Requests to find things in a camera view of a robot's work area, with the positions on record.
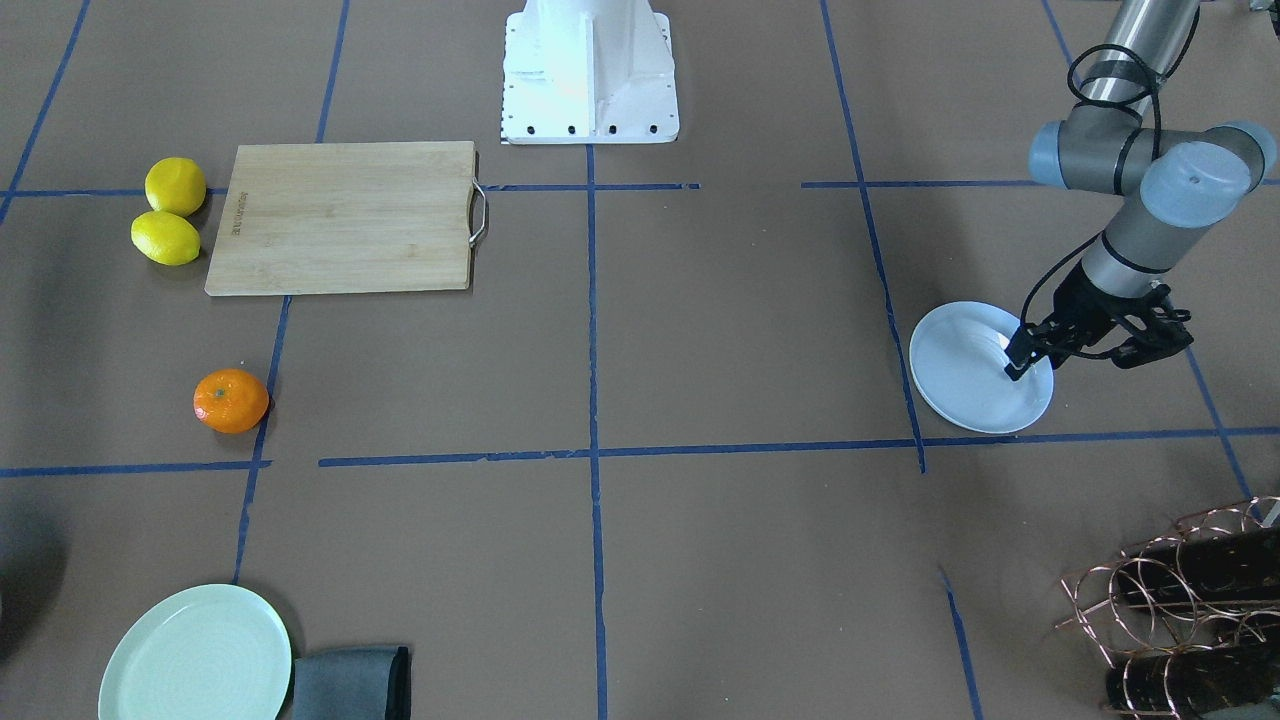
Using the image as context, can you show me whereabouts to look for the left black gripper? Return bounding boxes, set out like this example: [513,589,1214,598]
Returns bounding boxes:
[1004,266,1194,382]

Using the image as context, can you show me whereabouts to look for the light blue plate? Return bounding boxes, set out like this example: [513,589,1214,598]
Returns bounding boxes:
[909,301,1055,434]

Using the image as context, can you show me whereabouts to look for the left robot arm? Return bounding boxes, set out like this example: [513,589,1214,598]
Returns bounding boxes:
[1004,1,1277,380]

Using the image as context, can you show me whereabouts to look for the light green plate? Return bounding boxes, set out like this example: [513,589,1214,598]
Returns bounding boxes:
[97,584,293,719]

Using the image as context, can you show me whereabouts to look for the dark wine bottle upper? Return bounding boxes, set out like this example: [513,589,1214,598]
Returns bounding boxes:
[1116,527,1279,611]

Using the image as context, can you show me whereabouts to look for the dark wine bottle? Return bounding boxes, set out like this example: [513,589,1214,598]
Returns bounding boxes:
[1116,527,1279,611]
[1105,643,1279,719]

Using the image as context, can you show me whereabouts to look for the dark wine bottle lower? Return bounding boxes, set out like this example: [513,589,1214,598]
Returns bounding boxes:
[1105,643,1279,719]

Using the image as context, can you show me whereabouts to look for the bamboo cutting board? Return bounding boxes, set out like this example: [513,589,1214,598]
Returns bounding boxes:
[205,141,488,297]

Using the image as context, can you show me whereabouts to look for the folded grey cloth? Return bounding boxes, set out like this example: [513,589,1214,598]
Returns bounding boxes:
[291,644,412,719]

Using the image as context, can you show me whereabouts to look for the orange fruit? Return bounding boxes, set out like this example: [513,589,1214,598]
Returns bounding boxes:
[192,368,270,434]

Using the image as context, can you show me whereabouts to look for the upper yellow lemon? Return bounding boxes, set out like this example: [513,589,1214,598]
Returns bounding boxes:
[143,158,209,217]

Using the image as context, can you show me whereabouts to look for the yellow lemon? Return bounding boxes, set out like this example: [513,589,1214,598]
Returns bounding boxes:
[143,158,209,217]
[131,210,201,266]

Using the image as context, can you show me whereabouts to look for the lower yellow lemon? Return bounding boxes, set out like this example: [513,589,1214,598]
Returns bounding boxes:
[131,210,201,266]

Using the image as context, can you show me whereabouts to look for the copper wire bottle rack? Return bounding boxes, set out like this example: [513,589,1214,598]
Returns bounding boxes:
[1059,496,1279,719]

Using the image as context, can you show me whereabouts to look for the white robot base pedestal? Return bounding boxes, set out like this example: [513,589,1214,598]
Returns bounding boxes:
[500,1,681,145]

